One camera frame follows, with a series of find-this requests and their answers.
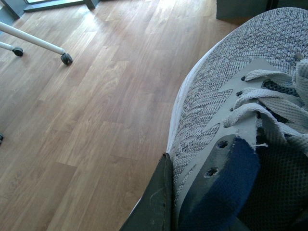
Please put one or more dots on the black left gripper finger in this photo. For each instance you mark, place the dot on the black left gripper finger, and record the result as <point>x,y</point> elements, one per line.
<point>153,211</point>

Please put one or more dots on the grey knit sneaker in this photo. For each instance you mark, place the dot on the grey knit sneaker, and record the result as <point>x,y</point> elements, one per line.
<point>238,137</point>

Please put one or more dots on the white office chair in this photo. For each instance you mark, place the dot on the white office chair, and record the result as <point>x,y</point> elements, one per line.
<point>65,57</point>

